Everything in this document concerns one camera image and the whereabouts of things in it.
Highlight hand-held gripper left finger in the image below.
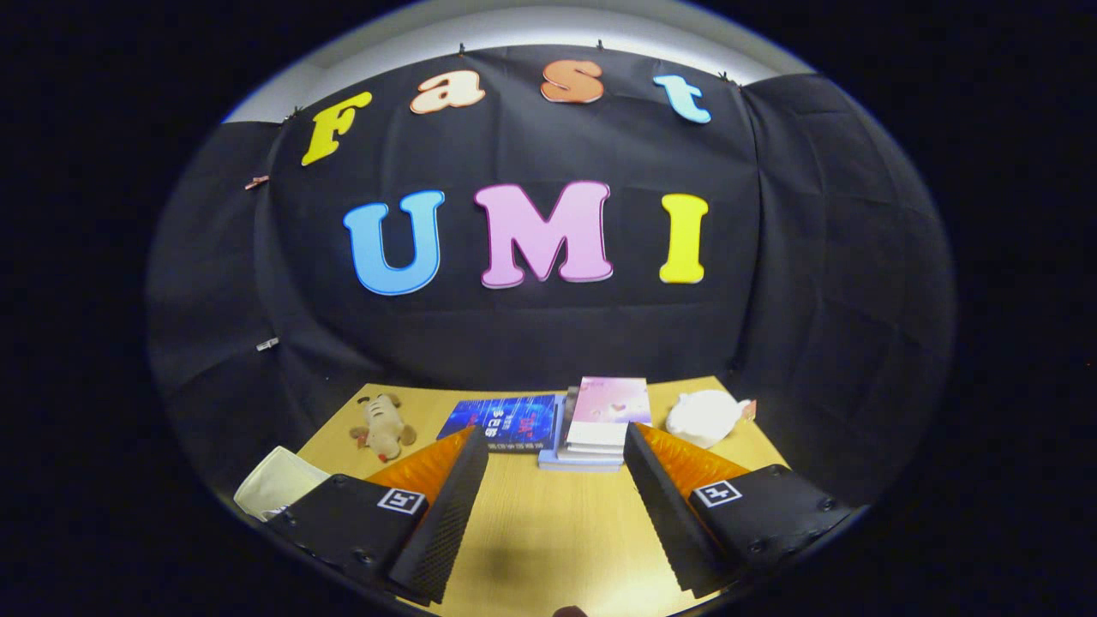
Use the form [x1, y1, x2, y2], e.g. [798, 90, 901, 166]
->
[266, 424, 491, 607]

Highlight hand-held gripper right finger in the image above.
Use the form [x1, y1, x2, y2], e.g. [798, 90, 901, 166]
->
[622, 420, 860, 599]

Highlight beige fabric storage box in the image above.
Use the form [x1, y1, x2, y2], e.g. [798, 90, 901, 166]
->
[233, 445, 332, 523]

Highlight light blue book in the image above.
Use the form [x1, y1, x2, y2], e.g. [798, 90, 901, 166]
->
[537, 395, 626, 474]

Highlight white plush toy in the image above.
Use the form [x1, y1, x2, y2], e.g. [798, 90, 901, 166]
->
[664, 389, 758, 451]

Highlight tan plush dog toy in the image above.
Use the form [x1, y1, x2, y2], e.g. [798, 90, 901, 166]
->
[349, 392, 419, 464]

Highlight dark blue book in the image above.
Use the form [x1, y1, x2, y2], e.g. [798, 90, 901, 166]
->
[436, 393, 563, 454]

